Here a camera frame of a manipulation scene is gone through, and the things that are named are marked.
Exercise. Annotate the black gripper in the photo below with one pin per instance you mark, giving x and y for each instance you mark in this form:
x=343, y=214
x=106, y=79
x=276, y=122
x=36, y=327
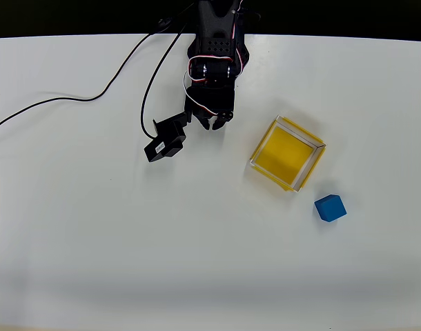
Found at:
x=212, y=103

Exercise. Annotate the blue cube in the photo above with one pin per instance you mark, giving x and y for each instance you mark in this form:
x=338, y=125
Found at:
x=329, y=208

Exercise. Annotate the yellow square tray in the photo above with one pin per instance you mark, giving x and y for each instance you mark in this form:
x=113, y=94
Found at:
x=286, y=155

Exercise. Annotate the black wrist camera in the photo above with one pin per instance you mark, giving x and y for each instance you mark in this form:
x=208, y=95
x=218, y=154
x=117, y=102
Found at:
x=167, y=138

